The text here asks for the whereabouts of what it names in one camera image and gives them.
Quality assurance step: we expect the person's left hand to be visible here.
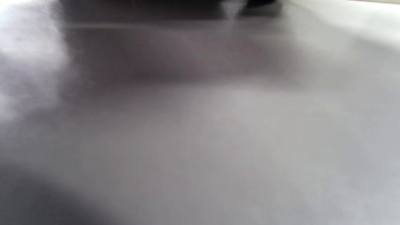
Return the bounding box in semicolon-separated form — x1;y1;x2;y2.
58;0;278;12

